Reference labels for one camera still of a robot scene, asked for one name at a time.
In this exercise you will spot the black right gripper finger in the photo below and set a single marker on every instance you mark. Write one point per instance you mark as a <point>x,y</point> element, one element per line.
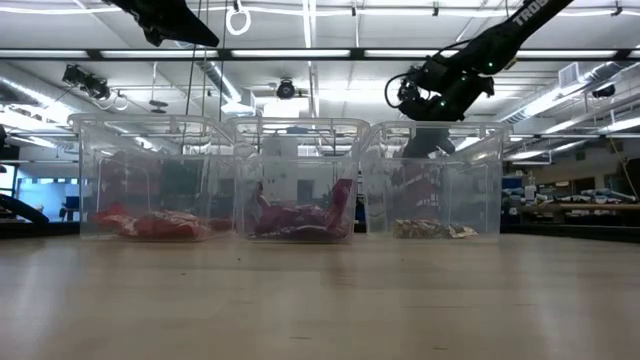
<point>417,145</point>
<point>442,140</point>

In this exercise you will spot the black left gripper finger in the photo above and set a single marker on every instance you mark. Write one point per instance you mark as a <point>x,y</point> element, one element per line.
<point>192,20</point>
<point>185,39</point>

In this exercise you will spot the purple Skittles candy pack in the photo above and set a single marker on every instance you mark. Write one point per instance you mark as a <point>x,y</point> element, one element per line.
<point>341,202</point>
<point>300,222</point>
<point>264,207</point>

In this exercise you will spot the small clear plastic bin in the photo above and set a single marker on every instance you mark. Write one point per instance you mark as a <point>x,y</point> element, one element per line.
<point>150,180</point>
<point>300,165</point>

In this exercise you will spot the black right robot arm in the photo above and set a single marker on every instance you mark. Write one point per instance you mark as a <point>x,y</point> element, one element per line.
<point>510,35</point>

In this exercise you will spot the white cylindrical machine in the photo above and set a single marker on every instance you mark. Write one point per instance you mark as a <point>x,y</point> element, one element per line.
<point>279,165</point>

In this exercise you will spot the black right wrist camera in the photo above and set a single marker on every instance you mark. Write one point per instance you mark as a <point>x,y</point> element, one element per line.
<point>409,90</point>

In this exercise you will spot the silver ventilation duct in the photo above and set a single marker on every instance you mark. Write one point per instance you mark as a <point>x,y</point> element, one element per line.
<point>220,75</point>

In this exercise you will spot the black ceiling camera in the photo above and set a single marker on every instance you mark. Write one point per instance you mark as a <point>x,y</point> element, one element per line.
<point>85,82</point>
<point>286,89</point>

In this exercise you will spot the black frame bar with lights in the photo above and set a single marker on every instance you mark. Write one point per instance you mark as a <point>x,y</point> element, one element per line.
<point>300,54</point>

